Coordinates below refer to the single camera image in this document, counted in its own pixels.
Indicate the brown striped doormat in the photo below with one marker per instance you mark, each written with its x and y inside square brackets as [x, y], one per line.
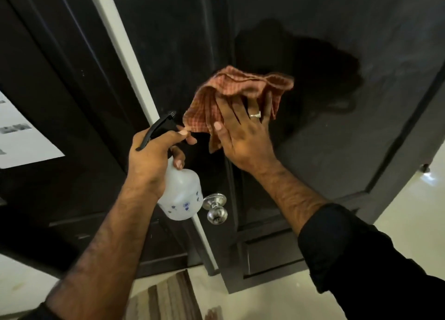
[167, 299]

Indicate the orange checked cloth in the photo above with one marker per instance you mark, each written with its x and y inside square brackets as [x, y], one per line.
[240, 82]

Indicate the white spray bottle black trigger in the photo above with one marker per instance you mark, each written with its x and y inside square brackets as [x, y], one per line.
[182, 194]

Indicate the black laundry room door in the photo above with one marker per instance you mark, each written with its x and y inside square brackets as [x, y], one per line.
[52, 198]

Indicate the black right sleeve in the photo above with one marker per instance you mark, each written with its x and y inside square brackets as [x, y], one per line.
[368, 260]

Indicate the black sleeve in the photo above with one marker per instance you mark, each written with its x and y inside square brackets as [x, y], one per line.
[40, 313]
[368, 260]

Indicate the black wooden door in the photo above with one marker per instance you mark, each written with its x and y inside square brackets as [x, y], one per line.
[347, 139]

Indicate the person's left forearm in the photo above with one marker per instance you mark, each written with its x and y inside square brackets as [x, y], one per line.
[104, 257]

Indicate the printed paper notice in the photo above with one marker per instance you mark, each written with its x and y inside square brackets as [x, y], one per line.
[27, 146]

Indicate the person's right hand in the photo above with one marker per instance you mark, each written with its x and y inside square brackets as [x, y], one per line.
[247, 142]

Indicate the person's left hand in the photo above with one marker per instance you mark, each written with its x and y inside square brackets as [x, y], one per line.
[149, 163]

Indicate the black left sleeve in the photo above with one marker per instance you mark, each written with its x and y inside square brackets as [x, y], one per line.
[40, 313]

